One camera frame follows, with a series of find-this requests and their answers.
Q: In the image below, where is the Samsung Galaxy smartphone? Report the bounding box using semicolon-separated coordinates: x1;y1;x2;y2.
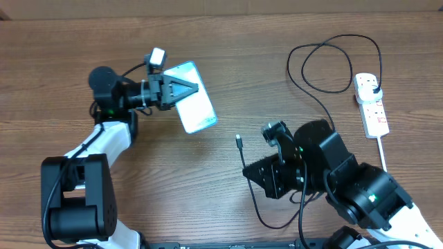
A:
163;61;217;133

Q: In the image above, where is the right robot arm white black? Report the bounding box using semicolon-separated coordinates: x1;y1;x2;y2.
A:
242;120;442;248

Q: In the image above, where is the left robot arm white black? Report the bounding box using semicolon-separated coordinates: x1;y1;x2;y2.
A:
41;66;201;248

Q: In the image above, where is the white charger plug adapter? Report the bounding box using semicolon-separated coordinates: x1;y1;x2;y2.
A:
355;86;383;104

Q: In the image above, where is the white power strip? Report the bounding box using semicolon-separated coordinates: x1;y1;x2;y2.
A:
353;73;390;138

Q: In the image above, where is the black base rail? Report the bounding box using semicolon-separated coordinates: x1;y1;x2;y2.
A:
138;226;374;249

